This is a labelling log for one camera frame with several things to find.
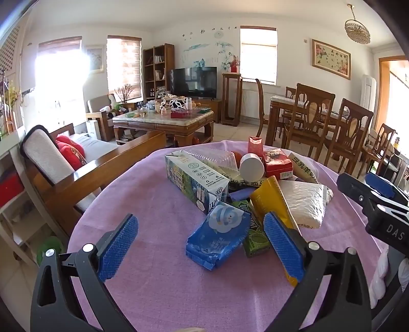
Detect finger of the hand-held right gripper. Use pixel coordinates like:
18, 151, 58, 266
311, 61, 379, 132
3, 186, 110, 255
337, 173, 381, 213
366, 172, 409, 211

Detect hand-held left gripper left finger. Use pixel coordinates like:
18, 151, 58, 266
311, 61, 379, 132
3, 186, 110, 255
30, 214, 139, 332

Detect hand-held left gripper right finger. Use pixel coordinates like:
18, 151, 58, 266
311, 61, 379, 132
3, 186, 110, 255
263, 211, 373, 332

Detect yellow snack packet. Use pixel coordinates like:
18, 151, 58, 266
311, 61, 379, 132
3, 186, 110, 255
249, 175, 302, 288

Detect person's right hand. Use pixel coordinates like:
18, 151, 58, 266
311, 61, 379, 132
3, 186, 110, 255
368, 251, 390, 309

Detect green gum box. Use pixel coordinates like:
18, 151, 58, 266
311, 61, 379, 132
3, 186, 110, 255
238, 199, 272, 258

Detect white padded envelope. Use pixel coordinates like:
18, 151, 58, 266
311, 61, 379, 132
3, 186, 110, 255
278, 180, 334, 230

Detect white printed packet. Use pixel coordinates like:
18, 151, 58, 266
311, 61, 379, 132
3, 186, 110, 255
288, 152, 320, 184

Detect pink tablecloth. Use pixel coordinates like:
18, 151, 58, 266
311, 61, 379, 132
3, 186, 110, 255
67, 140, 389, 332

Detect blue tissue pack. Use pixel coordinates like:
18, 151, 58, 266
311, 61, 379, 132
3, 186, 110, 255
186, 201, 251, 272

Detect black white printed wrapper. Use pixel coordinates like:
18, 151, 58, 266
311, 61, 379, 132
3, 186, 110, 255
228, 175, 266, 192

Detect red snack box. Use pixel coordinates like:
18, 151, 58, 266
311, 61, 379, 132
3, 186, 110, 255
263, 150, 294, 179

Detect white paper cup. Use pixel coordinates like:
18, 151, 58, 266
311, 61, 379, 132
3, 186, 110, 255
240, 153, 265, 179

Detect white standing air conditioner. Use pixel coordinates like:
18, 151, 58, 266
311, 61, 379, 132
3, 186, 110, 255
360, 74, 378, 111

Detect wooden sofa with grey cushions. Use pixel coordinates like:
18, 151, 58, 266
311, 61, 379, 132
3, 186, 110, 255
20, 124, 167, 237

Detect blue green milk carton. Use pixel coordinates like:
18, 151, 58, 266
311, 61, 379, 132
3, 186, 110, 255
164, 152, 231, 215

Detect small red packet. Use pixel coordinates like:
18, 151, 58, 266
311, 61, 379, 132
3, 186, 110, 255
248, 136, 264, 160

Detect red cushion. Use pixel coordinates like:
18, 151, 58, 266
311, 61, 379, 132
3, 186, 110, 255
56, 135, 87, 171

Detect clear plastic container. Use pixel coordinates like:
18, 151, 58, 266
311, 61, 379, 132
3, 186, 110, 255
180, 149, 238, 179

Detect wooden dining table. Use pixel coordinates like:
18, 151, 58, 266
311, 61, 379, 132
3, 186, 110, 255
265, 95, 368, 150

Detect small white appliance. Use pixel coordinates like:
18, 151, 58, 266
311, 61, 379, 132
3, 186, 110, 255
86, 120, 102, 141

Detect framed flower picture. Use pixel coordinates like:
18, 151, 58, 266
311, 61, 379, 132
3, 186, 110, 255
312, 39, 351, 80

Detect wooden coffee table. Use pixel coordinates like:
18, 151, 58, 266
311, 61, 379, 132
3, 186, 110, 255
112, 109, 214, 147

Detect white radiator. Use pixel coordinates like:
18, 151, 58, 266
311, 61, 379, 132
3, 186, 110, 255
240, 89, 266, 118

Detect wooden armchair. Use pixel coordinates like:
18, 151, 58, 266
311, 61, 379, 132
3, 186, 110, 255
86, 94, 116, 141

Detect wooden television cabinet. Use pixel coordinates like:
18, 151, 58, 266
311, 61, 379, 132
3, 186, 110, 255
192, 98, 222, 123

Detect crystal ceiling chandelier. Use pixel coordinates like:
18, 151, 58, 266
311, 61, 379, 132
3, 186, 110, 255
344, 4, 371, 44

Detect window with blind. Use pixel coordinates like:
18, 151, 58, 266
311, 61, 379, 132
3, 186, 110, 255
240, 26, 277, 86

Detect tall wooden plant stand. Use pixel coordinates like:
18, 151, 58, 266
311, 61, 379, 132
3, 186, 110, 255
222, 73, 243, 126

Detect black television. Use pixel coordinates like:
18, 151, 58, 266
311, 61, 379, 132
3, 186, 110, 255
168, 66, 218, 100

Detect striped window blind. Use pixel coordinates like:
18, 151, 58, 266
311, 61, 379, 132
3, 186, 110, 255
107, 36, 142, 100
38, 36, 83, 53

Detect yellow artificial flowers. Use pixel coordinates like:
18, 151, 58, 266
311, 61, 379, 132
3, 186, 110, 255
0, 72, 23, 135

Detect small framed picture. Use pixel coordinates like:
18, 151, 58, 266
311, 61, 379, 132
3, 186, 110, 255
85, 45, 105, 74

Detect wooden bookshelf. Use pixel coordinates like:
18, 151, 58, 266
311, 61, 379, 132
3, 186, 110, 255
142, 44, 175, 99

